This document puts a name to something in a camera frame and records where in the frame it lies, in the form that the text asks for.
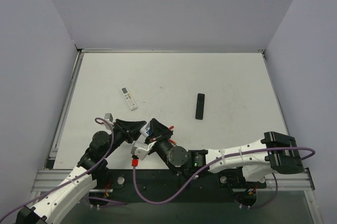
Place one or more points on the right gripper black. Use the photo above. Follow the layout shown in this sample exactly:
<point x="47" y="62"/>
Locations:
<point x="160" y="137"/>

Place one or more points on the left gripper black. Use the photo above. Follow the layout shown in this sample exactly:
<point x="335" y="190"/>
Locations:
<point x="120" y="131"/>

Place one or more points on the white rounded remote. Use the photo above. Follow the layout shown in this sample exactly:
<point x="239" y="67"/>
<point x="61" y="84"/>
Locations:
<point x="145" y="131"/>

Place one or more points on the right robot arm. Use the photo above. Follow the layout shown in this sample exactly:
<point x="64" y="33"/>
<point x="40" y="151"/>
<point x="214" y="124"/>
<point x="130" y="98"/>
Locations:
<point x="275" y="152"/>

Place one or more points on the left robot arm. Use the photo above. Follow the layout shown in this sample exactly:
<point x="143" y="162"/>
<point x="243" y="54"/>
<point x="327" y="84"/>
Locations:
<point x="91" y="169"/>

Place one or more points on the white air conditioner remote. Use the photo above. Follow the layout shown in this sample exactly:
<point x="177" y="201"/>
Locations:
<point x="129" y="99"/>

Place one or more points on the black slim remote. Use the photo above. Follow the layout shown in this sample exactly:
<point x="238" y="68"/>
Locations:
<point x="200" y="106"/>

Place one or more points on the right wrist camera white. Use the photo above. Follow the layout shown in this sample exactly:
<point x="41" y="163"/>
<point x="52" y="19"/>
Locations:
<point x="139" y="151"/>

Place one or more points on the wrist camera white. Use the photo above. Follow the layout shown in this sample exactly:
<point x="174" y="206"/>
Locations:
<point x="108" y="121"/>
<point x="139" y="151"/>

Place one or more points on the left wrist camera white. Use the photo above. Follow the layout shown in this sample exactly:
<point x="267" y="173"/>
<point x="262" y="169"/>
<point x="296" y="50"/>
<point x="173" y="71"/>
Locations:
<point x="108" y="121"/>

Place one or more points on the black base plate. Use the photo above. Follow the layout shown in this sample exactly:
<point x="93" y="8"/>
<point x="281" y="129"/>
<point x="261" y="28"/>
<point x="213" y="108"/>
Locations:
<point x="159" y="185"/>

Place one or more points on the aluminium front rail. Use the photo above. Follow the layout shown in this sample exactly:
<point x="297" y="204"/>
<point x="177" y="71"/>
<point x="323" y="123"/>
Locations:
<point x="46" y="180"/>

